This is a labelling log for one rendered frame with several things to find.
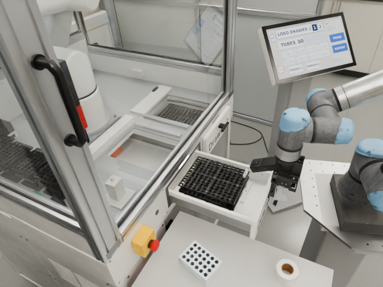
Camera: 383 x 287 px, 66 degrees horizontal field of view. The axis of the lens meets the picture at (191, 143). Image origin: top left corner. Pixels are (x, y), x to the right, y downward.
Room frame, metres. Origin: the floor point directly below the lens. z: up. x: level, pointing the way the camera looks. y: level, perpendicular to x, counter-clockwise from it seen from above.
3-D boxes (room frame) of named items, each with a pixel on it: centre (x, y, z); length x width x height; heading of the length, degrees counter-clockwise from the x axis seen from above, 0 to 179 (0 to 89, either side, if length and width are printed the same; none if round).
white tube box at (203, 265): (0.51, 0.00, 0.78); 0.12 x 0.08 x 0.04; 46
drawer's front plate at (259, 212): (0.68, -0.25, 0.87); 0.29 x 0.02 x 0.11; 151
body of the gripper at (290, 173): (0.66, -0.30, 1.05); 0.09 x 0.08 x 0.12; 61
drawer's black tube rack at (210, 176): (0.78, -0.08, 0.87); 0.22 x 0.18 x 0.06; 61
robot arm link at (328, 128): (0.66, -0.39, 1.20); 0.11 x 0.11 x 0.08; 80
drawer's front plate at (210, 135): (1.11, -0.13, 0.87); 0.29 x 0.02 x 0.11; 151
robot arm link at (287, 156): (0.66, -0.29, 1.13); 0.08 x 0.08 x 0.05
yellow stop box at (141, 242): (0.54, 0.17, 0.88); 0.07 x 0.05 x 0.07; 151
